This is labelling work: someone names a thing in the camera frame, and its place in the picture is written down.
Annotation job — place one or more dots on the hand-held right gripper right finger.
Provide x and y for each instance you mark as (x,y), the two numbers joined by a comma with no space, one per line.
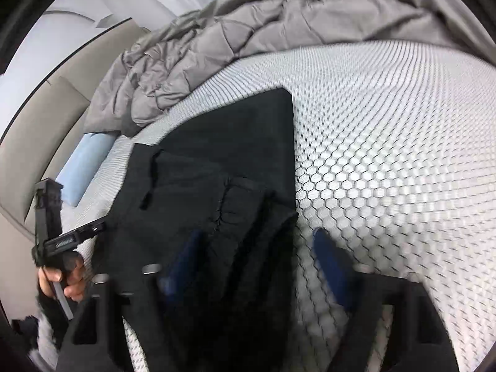
(331,263)

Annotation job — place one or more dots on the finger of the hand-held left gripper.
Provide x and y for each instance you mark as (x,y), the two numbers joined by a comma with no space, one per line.
(93,230)

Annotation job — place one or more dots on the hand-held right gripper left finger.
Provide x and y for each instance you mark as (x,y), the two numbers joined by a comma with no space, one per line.
(182,267)

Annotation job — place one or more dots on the black pants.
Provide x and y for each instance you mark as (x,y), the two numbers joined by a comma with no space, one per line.
(232,155)

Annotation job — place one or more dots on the person's left hand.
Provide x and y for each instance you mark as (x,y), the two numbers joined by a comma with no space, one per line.
(75,279)

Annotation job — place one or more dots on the light blue pillow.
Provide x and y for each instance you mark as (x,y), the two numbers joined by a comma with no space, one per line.
(85,166)

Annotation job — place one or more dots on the beige padded headboard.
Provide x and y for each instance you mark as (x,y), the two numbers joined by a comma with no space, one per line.
(46,124)

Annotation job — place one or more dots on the bed with honeycomb sheet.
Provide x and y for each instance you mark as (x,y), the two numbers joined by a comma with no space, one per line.
(387,143)

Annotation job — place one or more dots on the grey quilted duvet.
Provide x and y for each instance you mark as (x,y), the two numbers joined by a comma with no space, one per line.
(252,27)

